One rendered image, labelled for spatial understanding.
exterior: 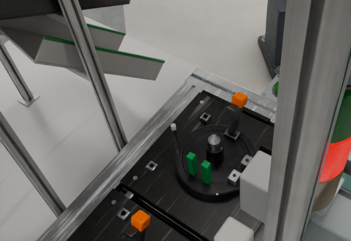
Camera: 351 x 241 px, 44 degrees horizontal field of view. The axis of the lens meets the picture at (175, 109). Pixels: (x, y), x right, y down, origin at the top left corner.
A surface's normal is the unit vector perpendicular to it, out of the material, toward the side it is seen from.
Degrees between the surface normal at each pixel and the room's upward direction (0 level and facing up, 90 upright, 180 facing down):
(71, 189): 0
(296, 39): 90
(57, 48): 90
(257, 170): 0
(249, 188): 90
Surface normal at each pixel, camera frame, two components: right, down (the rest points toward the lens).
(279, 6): -0.11, -0.63
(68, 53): 0.67, 0.52
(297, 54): -0.60, 0.66
